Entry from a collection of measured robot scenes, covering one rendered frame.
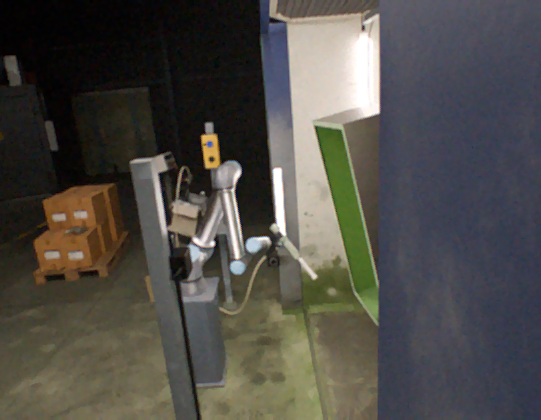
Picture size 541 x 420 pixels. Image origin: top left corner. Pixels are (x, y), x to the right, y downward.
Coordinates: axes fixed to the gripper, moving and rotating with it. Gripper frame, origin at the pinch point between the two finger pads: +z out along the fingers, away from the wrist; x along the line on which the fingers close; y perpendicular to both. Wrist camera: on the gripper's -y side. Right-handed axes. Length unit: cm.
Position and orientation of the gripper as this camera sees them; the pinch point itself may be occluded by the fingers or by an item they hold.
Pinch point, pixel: (281, 241)
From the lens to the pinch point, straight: 264.9
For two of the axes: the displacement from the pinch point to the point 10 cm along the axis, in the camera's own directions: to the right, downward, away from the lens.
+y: -6.3, 7.0, 3.2
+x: 5.9, 7.1, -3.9
